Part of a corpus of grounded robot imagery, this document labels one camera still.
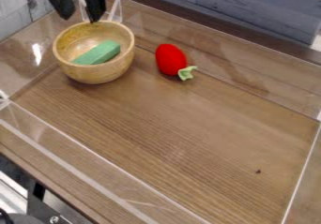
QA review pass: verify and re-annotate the grey blue sofa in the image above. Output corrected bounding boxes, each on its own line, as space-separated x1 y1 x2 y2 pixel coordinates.
124 0 321 46

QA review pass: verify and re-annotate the green rectangular block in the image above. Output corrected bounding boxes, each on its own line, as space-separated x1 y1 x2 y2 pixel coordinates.
70 40 120 65

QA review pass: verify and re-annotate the black metal table bracket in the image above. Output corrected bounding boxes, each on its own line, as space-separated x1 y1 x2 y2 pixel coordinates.
26 182 70 224

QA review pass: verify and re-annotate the black cable bottom left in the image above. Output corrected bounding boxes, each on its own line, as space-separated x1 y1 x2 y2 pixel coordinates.
0 207 15 224

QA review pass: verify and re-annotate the light brown wooden bowl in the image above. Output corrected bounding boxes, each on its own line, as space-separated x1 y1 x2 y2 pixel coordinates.
52 22 134 84

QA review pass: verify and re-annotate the red felt strawberry toy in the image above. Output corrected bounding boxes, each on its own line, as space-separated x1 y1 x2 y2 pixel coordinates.
155 43 196 81

